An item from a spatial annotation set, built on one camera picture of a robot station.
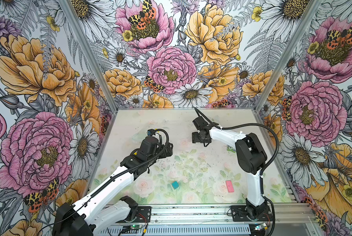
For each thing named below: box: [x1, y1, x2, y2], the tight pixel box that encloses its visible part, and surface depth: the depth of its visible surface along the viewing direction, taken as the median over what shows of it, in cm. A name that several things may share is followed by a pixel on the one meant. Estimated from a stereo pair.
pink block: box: [225, 180, 235, 193], surface depth 85 cm
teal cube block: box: [171, 180, 180, 190], surface depth 85 cm
